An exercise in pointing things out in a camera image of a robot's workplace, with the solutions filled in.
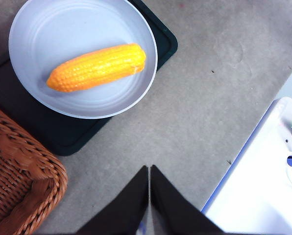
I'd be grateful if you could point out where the white platform with blue edge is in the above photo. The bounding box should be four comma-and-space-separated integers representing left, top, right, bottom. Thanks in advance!
201, 96, 292, 235

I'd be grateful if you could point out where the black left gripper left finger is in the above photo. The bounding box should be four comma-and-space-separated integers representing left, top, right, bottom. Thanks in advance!
76, 165, 149, 235

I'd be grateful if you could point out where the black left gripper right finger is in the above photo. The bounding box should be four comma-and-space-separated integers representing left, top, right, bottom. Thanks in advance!
149, 164, 223, 235

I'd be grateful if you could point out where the yellow corn cob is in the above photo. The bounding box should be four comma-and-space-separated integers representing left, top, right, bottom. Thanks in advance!
46, 43, 147, 93

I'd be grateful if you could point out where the brown wicker basket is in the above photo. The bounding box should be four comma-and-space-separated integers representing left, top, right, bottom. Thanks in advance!
0, 101, 69, 235

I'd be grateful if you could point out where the black rectangular tray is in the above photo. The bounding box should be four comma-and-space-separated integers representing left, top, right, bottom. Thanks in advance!
0, 0, 178, 157

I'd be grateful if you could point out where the blue round plate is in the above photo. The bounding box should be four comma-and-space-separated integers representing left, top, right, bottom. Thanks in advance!
8, 0, 158, 120

